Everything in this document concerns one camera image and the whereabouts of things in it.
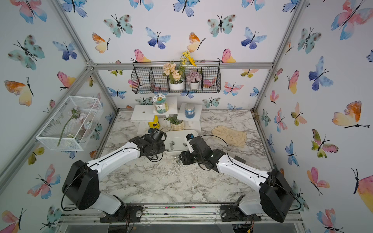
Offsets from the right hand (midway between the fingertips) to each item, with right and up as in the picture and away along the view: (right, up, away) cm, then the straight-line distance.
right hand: (183, 154), depth 79 cm
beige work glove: (+33, +7, +22) cm, 40 cm away
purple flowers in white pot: (+5, +44, +11) cm, 46 cm away
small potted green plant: (-6, +16, +17) cm, 24 cm away
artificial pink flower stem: (-55, +21, -5) cm, 59 cm away
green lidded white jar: (-13, +28, +3) cm, 31 cm away
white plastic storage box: (-6, +4, +22) cm, 23 cm away
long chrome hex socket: (-9, +3, +19) cm, 21 cm away
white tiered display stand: (-27, +23, +18) cm, 40 cm away
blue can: (+3, +25, +11) cm, 27 cm away
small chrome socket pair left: (-6, -5, +14) cm, 16 cm away
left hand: (-12, +3, +8) cm, 15 cm away
